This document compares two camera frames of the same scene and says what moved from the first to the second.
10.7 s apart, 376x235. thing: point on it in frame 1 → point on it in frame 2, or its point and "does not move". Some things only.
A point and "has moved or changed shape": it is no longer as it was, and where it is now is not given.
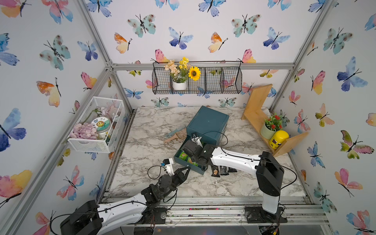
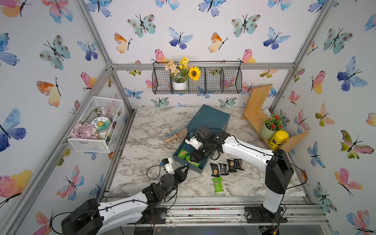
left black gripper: [177, 173] does not move
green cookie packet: [189, 160] has moved or changed shape
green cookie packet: [183, 155] → [218, 183]
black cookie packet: [223, 171] does not move
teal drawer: [184, 157] does not move
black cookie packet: [215, 171] does not move
